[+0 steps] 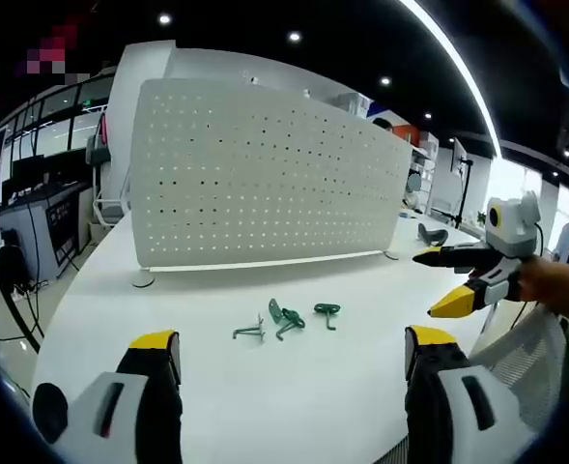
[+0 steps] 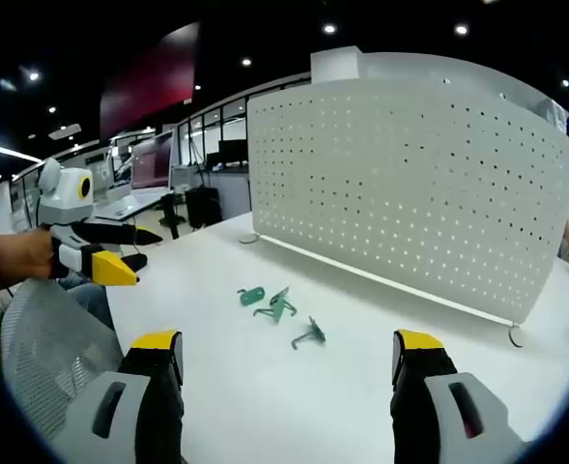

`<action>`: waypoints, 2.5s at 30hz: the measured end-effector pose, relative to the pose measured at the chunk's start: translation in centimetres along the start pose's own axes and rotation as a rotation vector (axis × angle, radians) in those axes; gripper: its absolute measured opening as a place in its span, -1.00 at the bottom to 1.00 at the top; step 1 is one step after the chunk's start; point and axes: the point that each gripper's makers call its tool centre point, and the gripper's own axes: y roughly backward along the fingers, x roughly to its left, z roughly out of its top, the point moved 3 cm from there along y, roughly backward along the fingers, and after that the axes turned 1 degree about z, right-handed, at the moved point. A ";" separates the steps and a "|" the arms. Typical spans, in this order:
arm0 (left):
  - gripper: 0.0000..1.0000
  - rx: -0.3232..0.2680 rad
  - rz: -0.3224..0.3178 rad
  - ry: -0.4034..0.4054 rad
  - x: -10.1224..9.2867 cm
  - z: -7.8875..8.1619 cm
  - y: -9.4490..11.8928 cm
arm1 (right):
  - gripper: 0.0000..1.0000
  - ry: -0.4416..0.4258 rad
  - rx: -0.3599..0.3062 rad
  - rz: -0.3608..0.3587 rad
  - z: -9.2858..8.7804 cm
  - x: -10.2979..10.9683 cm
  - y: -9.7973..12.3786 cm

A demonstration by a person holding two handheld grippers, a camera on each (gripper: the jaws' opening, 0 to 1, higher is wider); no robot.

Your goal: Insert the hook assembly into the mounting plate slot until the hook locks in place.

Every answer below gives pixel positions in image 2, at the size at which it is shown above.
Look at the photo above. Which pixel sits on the white partition panel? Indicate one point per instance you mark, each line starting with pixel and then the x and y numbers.
pixel 458 72

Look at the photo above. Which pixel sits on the person's leg in jeans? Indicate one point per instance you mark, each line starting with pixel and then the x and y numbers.
pixel 91 297

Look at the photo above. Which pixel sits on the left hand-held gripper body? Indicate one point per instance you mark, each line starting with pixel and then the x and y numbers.
pixel 66 193

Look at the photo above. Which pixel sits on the green hook assembly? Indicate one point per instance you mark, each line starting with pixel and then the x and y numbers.
pixel 278 304
pixel 314 332

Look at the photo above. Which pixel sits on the green hook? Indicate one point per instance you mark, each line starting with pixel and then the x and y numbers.
pixel 251 296

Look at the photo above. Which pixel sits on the round white panel foot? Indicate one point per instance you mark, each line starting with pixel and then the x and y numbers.
pixel 249 238

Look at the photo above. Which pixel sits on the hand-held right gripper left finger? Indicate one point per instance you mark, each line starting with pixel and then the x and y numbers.
pixel 120 415

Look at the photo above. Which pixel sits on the white perforated pegboard panel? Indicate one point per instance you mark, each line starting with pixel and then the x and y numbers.
pixel 409 193

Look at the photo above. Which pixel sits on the black monitor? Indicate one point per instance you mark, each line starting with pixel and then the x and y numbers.
pixel 232 152

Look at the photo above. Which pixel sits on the dark red wall banner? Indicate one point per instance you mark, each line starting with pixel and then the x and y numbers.
pixel 149 82

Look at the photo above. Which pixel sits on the metal panel clamp foot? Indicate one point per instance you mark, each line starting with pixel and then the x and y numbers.
pixel 516 337

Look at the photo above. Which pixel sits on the person's left hand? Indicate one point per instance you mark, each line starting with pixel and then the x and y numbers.
pixel 25 256

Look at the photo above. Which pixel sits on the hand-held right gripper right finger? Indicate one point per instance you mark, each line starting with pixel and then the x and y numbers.
pixel 438 415

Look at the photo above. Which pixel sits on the white box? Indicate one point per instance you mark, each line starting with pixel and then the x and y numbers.
pixel 334 65

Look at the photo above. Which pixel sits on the computer monitor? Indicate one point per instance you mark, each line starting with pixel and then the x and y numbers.
pixel 152 162

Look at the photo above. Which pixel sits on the black office chair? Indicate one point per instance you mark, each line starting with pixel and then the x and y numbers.
pixel 202 208

